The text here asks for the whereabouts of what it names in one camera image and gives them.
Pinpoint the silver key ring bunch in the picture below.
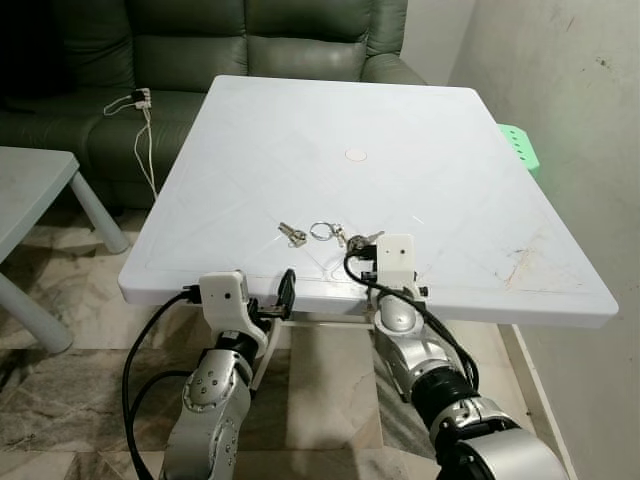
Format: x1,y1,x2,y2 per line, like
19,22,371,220
309,221,386,252

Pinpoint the small silver key pair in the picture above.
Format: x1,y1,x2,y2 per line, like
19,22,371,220
278,221,309,249

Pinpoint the white plastic folding table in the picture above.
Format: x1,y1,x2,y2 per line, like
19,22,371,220
118,75,620,401

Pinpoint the green plastic stool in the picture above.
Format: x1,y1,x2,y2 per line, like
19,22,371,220
497,123,544,182

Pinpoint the dark green leather sofa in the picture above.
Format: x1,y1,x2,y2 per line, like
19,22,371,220
0,0,432,212

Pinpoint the small grey plastic table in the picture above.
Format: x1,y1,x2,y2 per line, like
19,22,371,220
0,147,132,357

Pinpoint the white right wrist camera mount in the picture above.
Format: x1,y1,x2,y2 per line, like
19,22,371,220
375,235,418,299

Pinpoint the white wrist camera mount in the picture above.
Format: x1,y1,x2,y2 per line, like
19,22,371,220
375,235,418,299
198,271,270,352

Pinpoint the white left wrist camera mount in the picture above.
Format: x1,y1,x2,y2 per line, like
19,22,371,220
198,271,270,352

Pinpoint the white charger cable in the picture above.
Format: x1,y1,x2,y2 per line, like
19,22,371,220
103,88,162,202

